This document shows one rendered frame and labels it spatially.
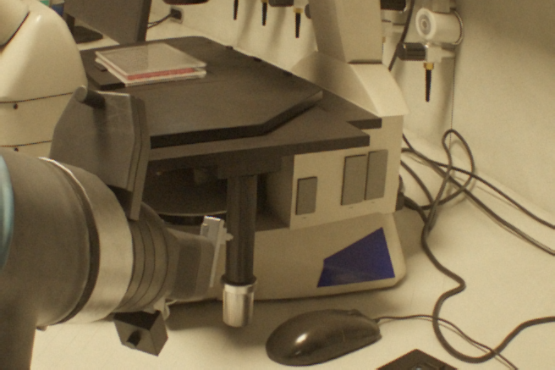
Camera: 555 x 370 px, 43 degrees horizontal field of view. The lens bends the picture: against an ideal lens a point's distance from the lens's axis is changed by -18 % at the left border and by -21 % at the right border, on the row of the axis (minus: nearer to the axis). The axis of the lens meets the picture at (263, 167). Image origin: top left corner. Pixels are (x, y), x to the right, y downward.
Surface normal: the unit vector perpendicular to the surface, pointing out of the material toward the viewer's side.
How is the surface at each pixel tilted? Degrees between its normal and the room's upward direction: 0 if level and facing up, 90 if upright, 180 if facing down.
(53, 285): 105
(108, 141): 65
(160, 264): 87
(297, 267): 80
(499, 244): 0
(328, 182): 90
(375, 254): 48
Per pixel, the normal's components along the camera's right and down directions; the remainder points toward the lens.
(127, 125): -0.28, -0.12
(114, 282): 0.89, 0.35
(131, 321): -0.05, -0.81
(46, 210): 0.91, -0.36
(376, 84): 0.26, -0.66
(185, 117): 0.05, -0.94
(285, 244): 0.36, -0.38
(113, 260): 0.94, 0.15
